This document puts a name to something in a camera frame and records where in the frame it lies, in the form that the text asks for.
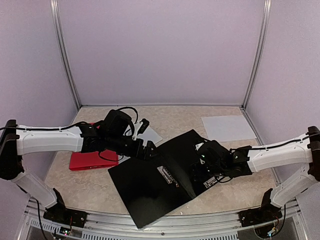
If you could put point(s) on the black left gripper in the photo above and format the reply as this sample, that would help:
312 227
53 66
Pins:
145 153

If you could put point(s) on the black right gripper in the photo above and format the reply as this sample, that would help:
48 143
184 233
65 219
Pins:
197 163

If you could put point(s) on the black clip file folder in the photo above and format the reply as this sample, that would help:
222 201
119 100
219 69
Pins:
143 190

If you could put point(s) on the red clip file folder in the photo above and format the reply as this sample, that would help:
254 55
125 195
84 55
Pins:
93 154

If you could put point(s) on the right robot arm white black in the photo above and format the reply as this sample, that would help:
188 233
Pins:
304 150

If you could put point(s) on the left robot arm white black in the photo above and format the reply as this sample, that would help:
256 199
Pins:
17 141

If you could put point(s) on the blank white paper sheet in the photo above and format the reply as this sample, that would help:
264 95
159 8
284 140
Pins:
227 128

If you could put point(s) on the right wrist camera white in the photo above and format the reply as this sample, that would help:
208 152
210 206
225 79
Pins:
199 145

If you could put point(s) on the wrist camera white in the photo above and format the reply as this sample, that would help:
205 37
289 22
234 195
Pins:
140 127
199 145

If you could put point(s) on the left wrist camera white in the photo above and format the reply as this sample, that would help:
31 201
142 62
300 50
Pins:
140 127

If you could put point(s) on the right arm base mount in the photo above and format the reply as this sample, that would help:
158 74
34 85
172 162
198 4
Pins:
259 215

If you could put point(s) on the aluminium frame rail back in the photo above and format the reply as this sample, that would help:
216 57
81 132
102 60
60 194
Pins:
160 105

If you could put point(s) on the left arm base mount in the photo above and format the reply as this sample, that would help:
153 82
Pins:
67 216

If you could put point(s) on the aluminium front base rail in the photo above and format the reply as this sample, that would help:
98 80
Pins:
113 226

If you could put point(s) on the aluminium frame post right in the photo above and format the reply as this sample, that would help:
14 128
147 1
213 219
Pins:
258 53

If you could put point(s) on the aluminium frame post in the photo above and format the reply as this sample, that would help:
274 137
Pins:
258 53
54 5

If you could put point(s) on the aluminium frame post left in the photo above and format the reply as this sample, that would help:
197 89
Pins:
54 5

